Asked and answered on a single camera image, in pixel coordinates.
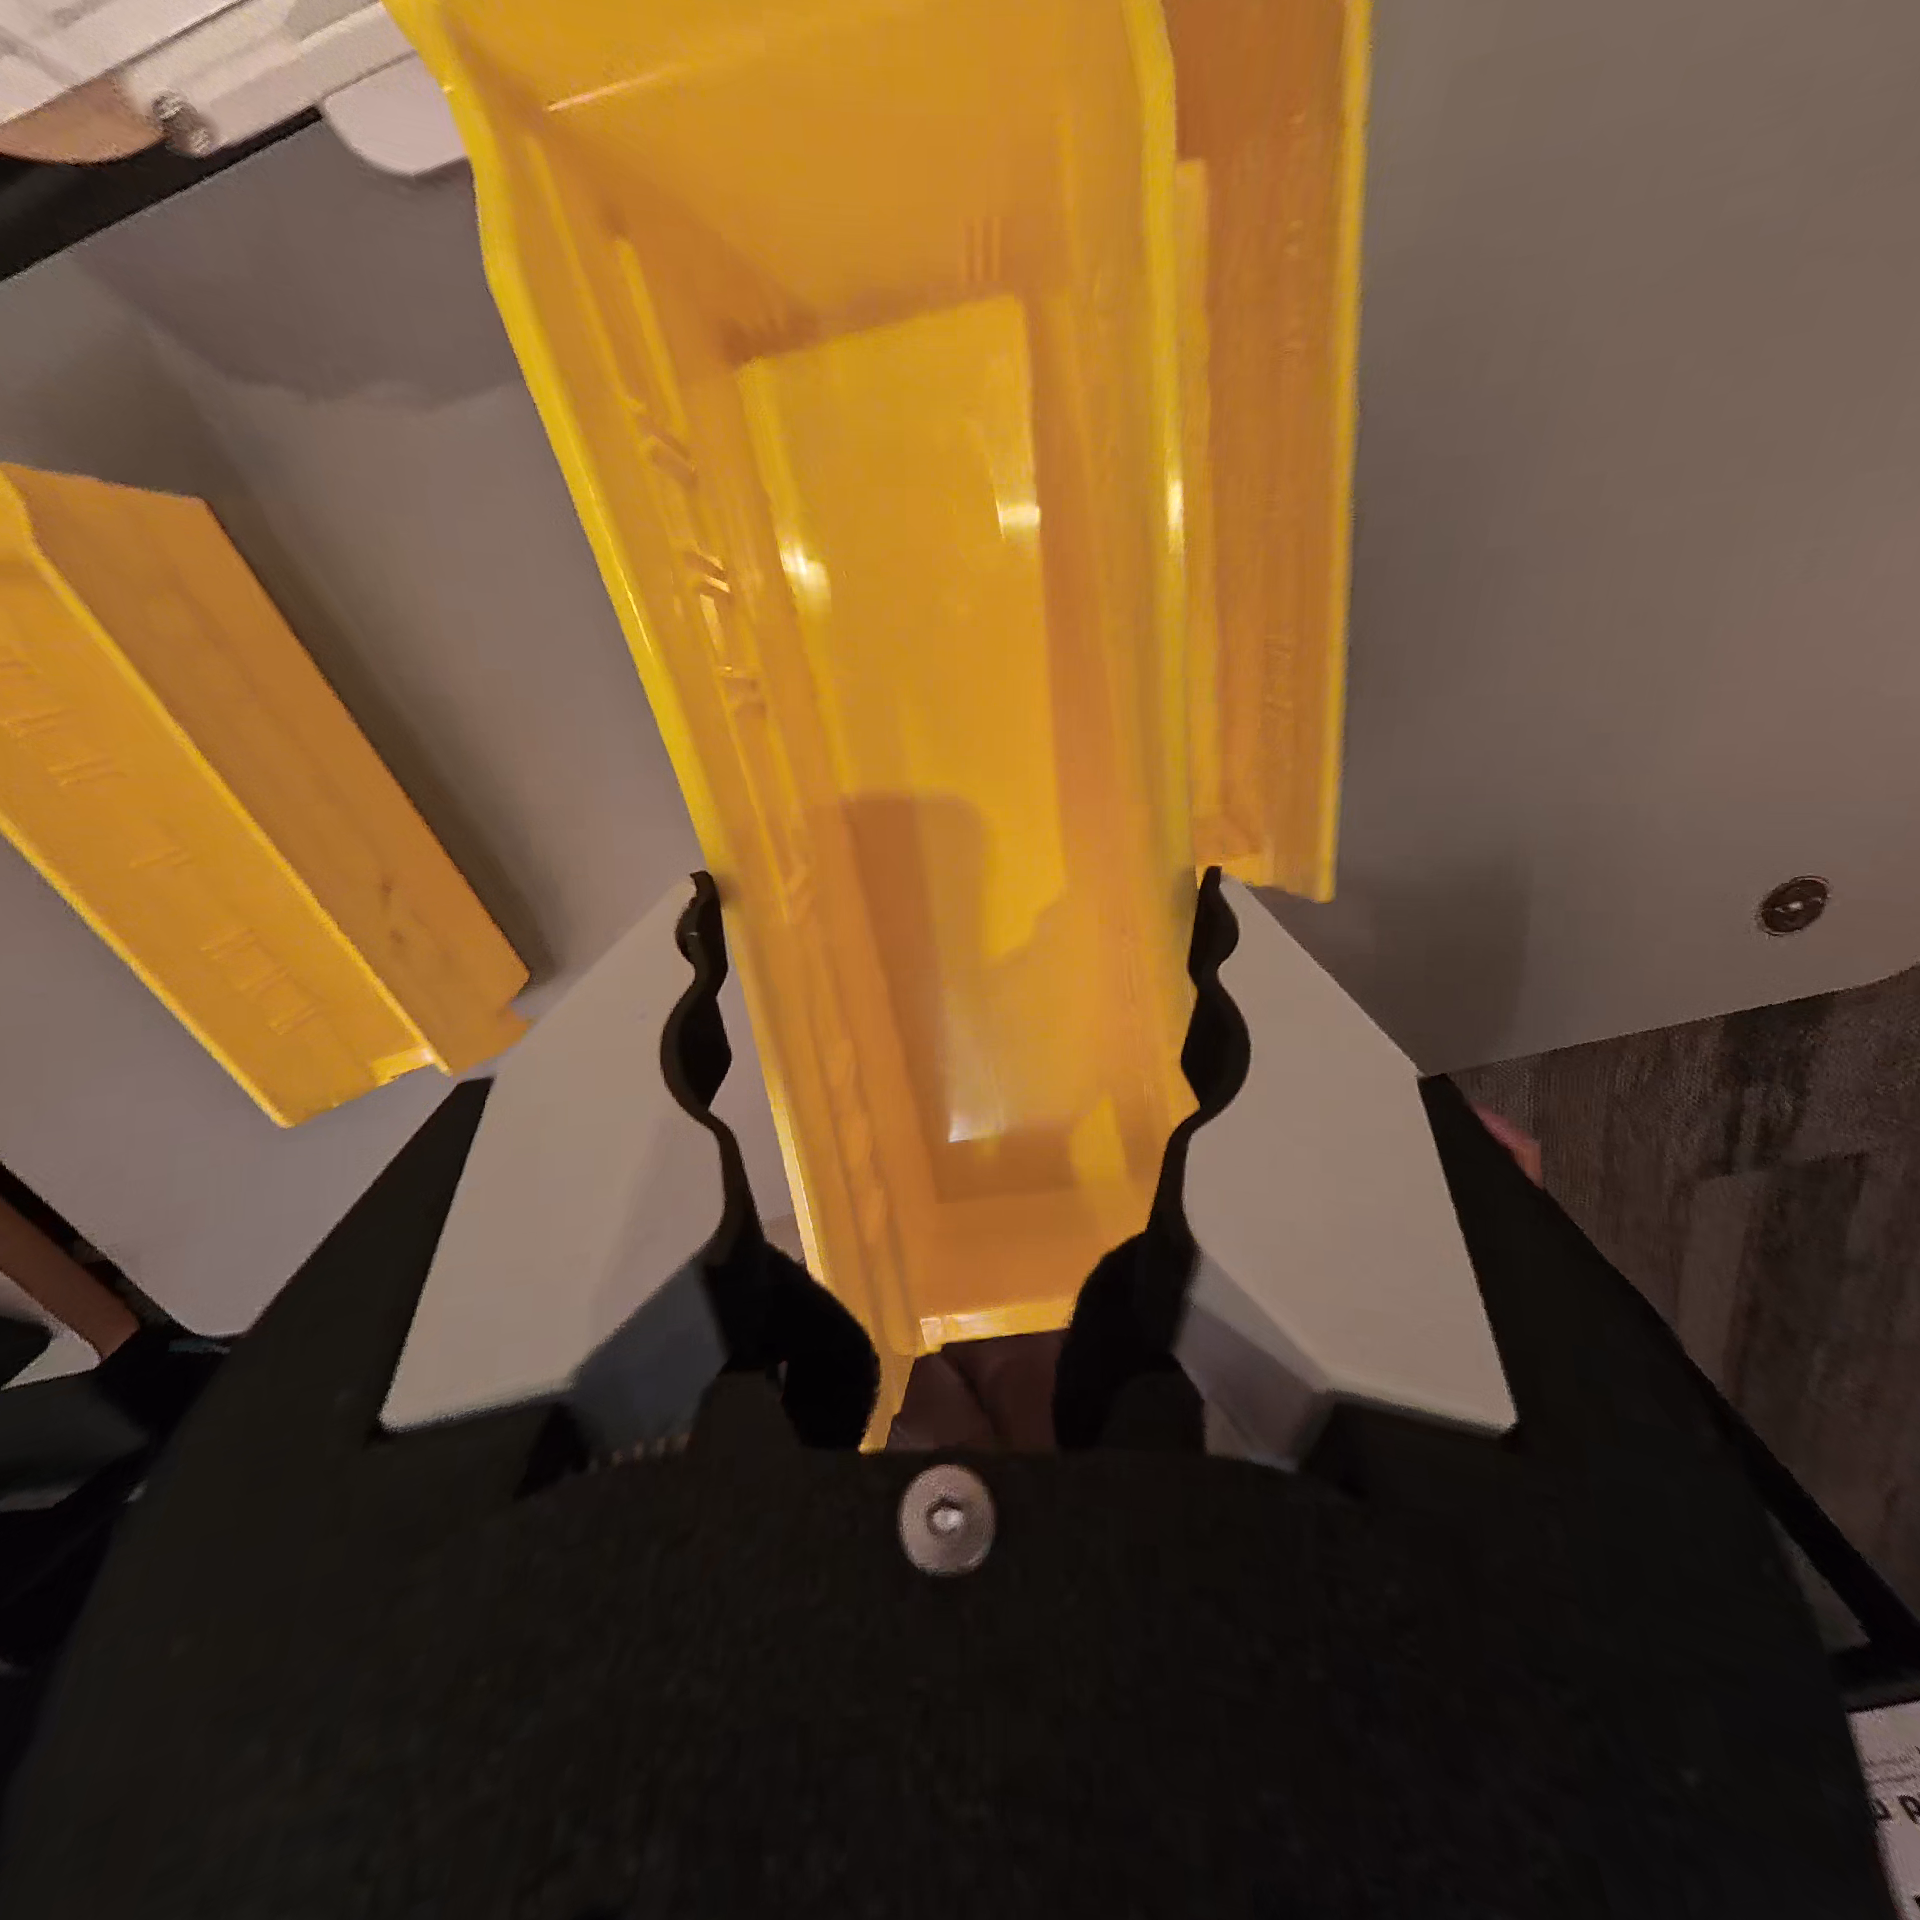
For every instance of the person's brown trousers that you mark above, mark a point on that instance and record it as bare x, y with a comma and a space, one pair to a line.
976, 1395

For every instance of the yellow plastic storage bin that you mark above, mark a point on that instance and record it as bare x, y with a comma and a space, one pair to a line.
900, 601
224, 780
1277, 450

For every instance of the printed instruction sheet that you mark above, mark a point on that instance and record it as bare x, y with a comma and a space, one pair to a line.
44, 44

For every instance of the grey desk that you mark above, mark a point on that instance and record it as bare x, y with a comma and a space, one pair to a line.
1575, 450

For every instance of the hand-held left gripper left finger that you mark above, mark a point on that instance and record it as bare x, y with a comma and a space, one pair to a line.
565, 1230

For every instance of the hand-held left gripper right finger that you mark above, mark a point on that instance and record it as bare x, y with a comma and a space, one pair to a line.
1320, 1230

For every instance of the round metal desk screw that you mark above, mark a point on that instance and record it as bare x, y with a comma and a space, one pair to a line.
1795, 905

